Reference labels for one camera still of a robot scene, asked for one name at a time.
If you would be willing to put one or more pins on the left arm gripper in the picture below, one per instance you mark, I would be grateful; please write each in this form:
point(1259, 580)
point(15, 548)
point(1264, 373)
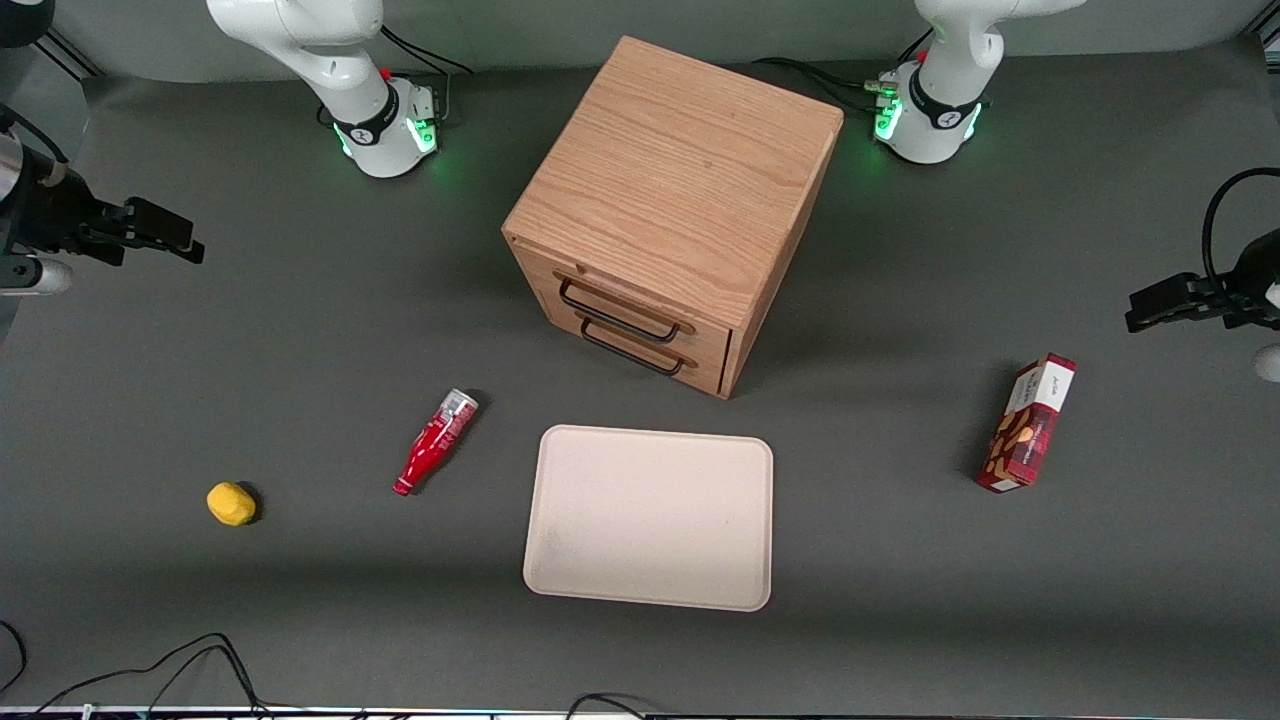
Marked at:
point(1254, 283)

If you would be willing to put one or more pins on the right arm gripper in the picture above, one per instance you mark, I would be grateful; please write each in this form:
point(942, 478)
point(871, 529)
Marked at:
point(48, 217)

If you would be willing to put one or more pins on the red coke bottle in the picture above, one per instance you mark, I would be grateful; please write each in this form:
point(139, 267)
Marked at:
point(432, 445)

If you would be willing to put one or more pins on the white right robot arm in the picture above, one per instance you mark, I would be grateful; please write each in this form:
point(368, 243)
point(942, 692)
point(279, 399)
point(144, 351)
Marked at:
point(330, 60)

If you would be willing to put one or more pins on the beige rectangular tray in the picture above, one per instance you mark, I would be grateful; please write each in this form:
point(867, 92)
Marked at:
point(650, 520)

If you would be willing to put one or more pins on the red cookie box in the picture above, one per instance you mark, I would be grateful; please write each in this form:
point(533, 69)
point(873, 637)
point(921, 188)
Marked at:
point(1028, 425)

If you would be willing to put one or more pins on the yellow lemon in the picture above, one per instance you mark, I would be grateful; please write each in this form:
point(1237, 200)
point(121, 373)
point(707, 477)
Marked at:
point(231, 504)

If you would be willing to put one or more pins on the wooden drawer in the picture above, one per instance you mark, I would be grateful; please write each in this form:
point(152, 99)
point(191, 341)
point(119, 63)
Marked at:
point(600, 285)
point(700, 375)

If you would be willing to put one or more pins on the wooden drawer cabinet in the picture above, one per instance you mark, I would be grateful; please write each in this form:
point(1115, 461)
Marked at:
point(680, 170)

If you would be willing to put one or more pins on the aluminium frame rail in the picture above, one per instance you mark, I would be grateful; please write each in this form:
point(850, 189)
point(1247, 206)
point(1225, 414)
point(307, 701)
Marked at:
point(70, 55)
point(1265, 40)

